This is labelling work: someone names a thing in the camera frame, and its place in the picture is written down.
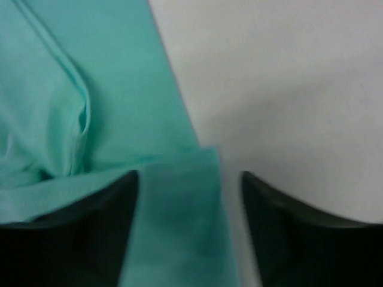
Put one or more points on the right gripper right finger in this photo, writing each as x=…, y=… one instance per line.
x=295, y=244

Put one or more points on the teal t shirt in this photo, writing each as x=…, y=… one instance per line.
x=87, y=96

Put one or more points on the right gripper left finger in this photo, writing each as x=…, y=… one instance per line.
x=82, y=244

